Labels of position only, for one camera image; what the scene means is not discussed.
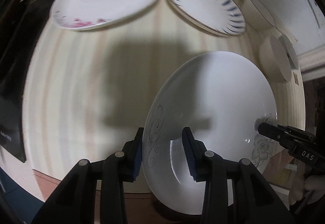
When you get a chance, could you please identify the blue cabinet front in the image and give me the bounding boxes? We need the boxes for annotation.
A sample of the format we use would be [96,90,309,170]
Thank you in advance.
[1,168,43,223]

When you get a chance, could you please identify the white gloved hand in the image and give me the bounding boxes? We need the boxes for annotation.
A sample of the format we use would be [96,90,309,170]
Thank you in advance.
[289,161,324,205]

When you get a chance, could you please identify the plain white bowl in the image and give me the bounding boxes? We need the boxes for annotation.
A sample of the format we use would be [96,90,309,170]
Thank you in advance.
[258,36,291,83]

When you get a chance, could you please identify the white bowl blue rim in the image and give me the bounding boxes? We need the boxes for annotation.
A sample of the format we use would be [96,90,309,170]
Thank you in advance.
[278,34,299,70]

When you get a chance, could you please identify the white plate grey swirl pattern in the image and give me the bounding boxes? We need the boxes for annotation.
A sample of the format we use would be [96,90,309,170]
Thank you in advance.
[142,52,277,215]

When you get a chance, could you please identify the white bowl dark rim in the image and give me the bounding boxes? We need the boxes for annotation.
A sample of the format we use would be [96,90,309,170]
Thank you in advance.
[241,0,275,31]

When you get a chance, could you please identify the black induction cooktop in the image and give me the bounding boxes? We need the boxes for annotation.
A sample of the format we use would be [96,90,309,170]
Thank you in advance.
[1,0,54,163]

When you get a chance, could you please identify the white plate blue stripes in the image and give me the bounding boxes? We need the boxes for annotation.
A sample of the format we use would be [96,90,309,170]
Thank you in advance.
[168,0,246,36]

